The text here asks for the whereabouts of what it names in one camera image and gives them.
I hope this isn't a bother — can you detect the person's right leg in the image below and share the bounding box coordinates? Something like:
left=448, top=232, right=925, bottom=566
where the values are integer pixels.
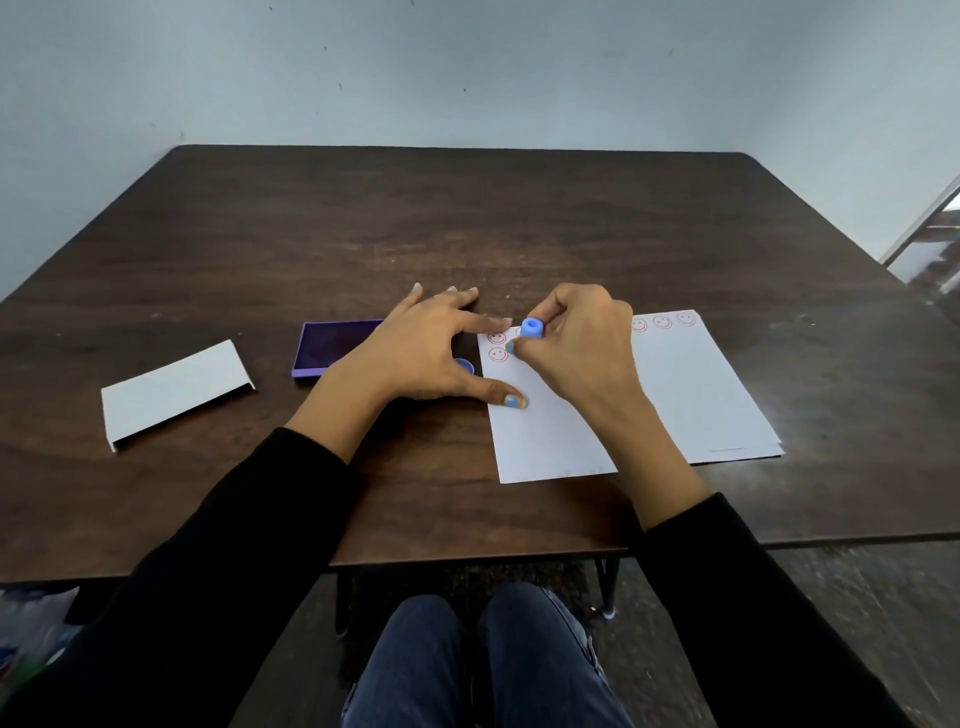
left=475, top=582, right=637, bottom=728

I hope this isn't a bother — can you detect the black metal table leg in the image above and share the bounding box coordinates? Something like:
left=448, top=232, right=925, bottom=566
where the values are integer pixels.
left=595, top=556, right=623, bottom=621
left=333, top=573, right=355, bottom=640

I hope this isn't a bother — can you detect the person's right hand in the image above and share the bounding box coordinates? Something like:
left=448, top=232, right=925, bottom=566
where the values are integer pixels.
left=505, top=282, right=648, bottom=432

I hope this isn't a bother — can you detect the purple ink pad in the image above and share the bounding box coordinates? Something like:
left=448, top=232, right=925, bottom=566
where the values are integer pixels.
left=291, top=320, right=386, bottom=379

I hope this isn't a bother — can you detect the person's leg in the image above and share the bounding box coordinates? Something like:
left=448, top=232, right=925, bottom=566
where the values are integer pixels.
left=340, top=595, right=475, bottom=728
left=475, top=582, right=637, bottom=728

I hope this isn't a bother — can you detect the person's left hand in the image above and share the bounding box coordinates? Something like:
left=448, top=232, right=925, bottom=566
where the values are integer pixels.
left=324, top=282, right=531, bottom=413

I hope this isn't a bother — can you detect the white paper sheet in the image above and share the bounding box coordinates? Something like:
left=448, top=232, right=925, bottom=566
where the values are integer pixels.
left=477, top=309, right=786, bottom=486

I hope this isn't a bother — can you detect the white ink pad lid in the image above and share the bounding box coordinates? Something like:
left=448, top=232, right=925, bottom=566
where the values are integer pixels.
left=100, top=339, right=257, bottom=454

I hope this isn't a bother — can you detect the white window frame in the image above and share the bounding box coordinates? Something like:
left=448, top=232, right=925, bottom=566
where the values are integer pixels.
left=879, top=175, right=960, bottom=325

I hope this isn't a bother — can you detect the person's right forearm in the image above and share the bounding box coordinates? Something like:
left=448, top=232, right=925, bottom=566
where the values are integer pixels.
left=592, top=397, right=912, bottom=728

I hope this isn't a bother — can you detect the person's left leg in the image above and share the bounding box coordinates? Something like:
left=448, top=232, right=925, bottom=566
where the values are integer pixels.
left=340, top=595, right=475, bottom=728

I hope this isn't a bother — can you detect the person's left forearm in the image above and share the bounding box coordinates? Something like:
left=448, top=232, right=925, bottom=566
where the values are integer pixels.
left=0, top=369, right=400, bottom=728

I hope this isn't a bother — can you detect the clear plastic bag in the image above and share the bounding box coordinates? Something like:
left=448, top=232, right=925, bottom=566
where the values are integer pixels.
left=0, top=586, right=81, bottom=690

